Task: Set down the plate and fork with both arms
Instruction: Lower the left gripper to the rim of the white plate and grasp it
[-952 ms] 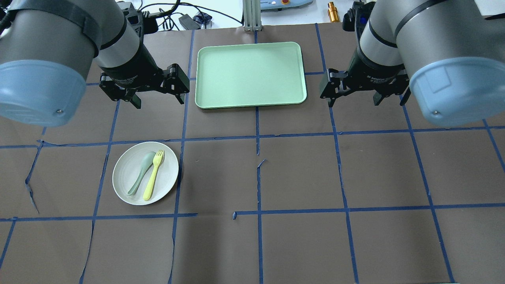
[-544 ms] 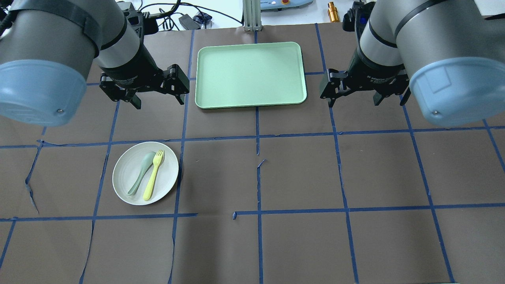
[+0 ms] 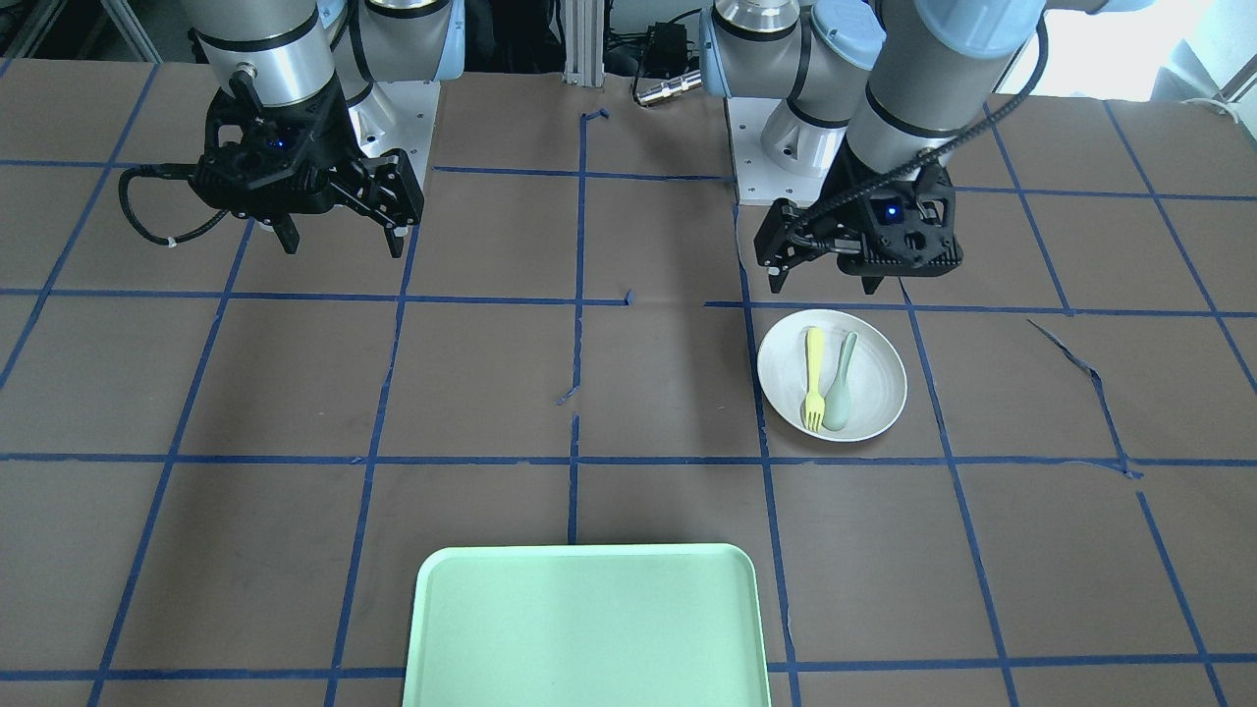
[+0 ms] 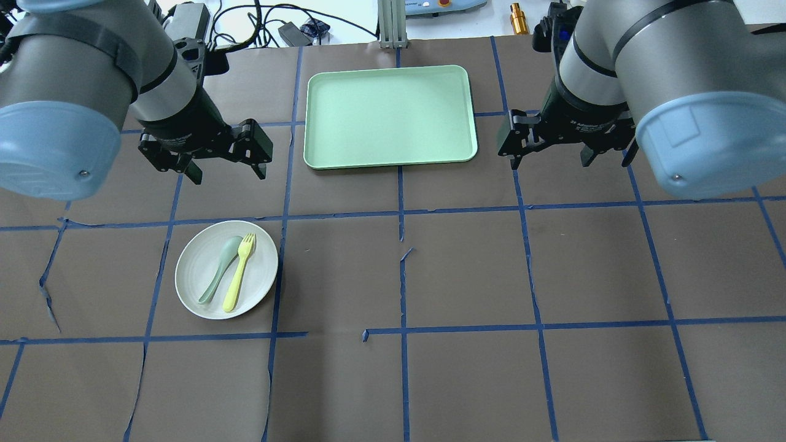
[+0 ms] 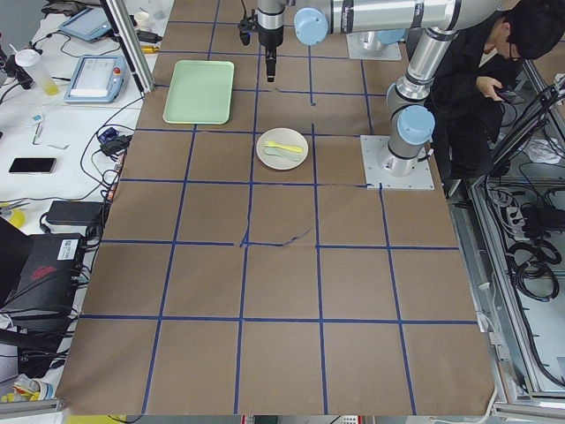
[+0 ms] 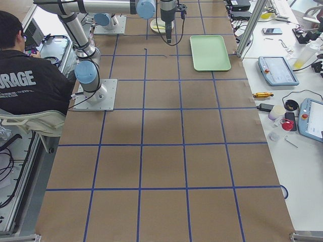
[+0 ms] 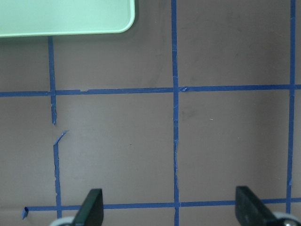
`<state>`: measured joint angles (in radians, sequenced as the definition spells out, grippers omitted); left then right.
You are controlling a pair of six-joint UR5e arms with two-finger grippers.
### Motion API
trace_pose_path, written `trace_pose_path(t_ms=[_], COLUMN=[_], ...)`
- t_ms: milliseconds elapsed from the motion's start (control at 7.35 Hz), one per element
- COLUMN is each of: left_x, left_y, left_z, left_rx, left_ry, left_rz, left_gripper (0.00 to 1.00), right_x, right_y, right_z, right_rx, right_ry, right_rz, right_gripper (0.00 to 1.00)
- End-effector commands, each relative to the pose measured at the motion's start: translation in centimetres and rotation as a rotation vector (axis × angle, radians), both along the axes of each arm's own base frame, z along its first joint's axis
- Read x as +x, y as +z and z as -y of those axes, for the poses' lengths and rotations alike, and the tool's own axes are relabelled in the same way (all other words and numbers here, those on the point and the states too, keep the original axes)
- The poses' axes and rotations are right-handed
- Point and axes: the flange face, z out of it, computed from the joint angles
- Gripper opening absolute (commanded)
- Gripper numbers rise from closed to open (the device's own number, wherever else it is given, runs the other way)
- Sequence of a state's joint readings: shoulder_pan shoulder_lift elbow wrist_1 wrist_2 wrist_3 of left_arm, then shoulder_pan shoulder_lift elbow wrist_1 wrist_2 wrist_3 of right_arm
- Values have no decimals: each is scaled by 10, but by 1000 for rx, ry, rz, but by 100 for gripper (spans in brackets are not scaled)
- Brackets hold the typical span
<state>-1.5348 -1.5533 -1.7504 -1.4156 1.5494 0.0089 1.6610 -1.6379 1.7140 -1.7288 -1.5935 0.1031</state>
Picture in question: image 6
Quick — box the white round bowl plate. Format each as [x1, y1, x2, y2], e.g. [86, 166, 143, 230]
[149, 18, 166, 34]

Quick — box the white office chair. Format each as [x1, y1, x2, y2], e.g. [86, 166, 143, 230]
[1, 110, 66, 153]

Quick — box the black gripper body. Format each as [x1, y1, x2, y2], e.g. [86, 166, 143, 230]
[165, 20, 172, 35]

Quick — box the blue teach pendant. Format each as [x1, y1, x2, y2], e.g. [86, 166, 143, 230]
[298, 98, 322, 143]
[258, 56, 299, 86]

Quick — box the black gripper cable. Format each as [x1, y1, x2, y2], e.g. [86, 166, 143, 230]
[155, 5, 186, 46]

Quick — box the gold metal tool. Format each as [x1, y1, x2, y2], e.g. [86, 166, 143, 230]
[253, 92, 274, 98]

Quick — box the smartphone on white table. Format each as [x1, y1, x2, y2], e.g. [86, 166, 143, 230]
[262, 28, 283, 35]

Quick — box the yellow liquid squeeze bottle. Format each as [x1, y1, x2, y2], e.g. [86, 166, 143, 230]
[293, 42, 322, 72]

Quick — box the blue teach pendant far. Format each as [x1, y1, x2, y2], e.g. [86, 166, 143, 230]
[258, 56, 299, 86]

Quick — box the white paper cup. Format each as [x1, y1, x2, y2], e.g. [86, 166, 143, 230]
[268, 105, 286, 120]

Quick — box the red round tape dispenser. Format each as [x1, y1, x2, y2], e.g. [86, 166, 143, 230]
[280, 118, 293, 131]

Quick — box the person in black jacket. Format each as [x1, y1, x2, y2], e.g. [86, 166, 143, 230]
[1, 11, 75, 115]

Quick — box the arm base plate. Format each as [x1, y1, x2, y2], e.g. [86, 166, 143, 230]
[73, 79, 118, 111]
[94, 13, 127, 35]

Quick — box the blue teach pendant near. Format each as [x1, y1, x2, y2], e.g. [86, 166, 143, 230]
[298, 98, 322, 143]

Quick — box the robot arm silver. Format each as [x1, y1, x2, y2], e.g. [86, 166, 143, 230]
[34, 1, 179, 105]
[94, 1, 186, 46]

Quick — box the aluminium frame post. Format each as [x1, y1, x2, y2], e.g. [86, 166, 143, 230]
[236, 0, 267, 57]

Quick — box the black phone on desk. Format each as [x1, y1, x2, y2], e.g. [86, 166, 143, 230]
[285, 112, 297, 131]

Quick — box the light green serving tray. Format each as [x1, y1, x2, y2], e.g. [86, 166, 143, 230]
[190, 35, 231, 72]

